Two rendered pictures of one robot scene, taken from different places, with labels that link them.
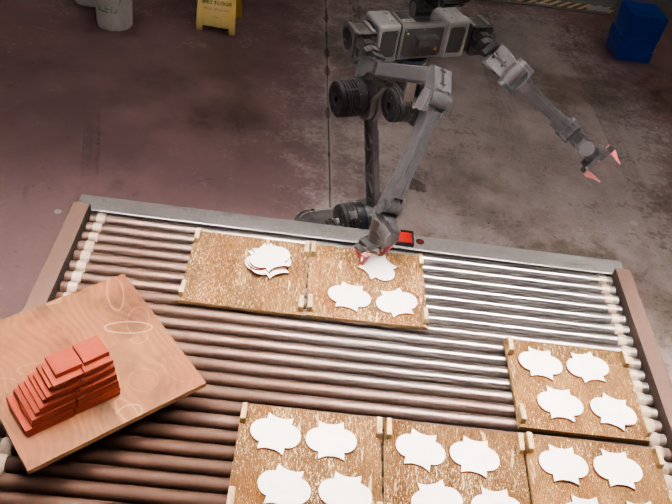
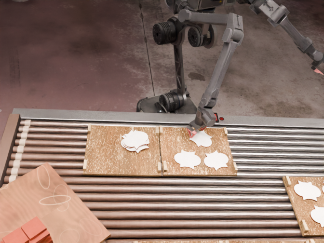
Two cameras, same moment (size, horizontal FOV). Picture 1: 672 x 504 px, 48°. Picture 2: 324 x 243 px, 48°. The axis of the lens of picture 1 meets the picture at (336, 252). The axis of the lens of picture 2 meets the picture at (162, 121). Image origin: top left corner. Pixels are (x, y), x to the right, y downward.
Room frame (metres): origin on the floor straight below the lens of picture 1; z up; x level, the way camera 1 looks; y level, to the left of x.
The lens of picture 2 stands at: (0.50, 0.22, 2.51)
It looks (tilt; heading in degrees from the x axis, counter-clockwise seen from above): 45 degrees down; 355
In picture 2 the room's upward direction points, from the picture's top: 9 degrees clockwise
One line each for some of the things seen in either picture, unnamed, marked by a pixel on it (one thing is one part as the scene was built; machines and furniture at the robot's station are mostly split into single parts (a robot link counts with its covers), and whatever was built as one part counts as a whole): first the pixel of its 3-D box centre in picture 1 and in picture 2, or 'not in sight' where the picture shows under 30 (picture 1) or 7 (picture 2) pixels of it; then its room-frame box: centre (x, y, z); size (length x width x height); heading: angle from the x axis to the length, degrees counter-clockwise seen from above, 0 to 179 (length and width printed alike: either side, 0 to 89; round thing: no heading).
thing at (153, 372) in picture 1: (81, 361); (27, 228); (1.26, 0.64, 1.03); 0.50 x 0.50 x 0.02; 45
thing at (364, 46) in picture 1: (367, 52); (182, 6); (2.54, 0.02, 1.45); 0.09 x 0.08 x 0.12; 118
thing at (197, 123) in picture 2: (376, 235); (199, 119); (1.98, -0.13, 1.06); 0.10 x 0.07 x 0.07; 135
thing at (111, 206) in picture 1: (356, 241); (183, 121); (2.14, -0.07, 0.89); 2.08 x 0.09 x 0.06; 95
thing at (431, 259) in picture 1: (356, 251); (185, 128); (2.06, -0.07, 0.90); 1.95 x 0.05 x 0.05; 95
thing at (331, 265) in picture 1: (366, 285); (195, 150); (1.87, -0.13, 0.93); 0.41 x 0.35 x 0.02; 96
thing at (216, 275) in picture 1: (247, 272); (123, 149); (1.83, 0.29, 0.93); 0.41 x 0.35 x 0.02; 94
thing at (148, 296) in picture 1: (354, 321); (192, 174); (1.72, -0.10, 0.90); 1.95 x 0.05 x 0.05; 95
